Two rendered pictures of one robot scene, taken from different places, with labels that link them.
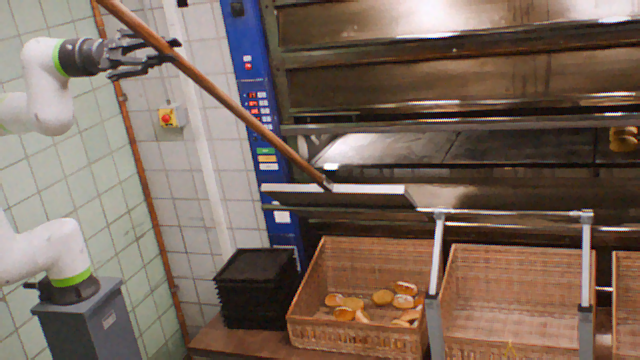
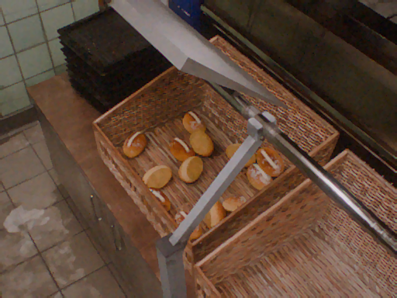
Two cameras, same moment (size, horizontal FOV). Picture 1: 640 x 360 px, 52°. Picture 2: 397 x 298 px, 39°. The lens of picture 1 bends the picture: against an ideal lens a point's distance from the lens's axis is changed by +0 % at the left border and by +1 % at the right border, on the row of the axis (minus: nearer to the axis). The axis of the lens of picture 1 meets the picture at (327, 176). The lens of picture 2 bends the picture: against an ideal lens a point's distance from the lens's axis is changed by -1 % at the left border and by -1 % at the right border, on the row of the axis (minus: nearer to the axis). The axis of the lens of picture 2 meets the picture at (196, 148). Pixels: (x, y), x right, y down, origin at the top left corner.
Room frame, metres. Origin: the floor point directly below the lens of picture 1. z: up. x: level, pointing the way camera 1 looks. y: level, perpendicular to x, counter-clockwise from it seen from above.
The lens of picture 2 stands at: (1.42, -0.69, 1.88)
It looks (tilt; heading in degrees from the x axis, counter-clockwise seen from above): 46 degrees down; 34
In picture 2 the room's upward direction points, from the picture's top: 3 degrees counter-clockwise
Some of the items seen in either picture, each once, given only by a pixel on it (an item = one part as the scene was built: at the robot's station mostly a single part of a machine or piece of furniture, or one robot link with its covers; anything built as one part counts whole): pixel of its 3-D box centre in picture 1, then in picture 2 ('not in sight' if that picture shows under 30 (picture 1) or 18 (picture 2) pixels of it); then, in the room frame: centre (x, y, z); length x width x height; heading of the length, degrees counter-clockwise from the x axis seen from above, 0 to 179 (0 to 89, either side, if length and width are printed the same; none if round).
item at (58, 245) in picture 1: (58, 251); not in sight; (1.86, 0.86, 1.36); 0.16 x 0.13 x 0.19; 127
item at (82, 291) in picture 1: (60, 284); not in sight; (1.89, 0.90, 1.23); 0.26 x 0.15 x 0.06; 69
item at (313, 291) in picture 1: (368, 292); (207, 145); (2.38, -0.09, 0.72); 0.56 x 0.49 x 0.28; 65
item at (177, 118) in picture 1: (171, 115); not in sight; (2.96, 0.66, 1.46); 0.10 x 0.07 x 0.10; 65
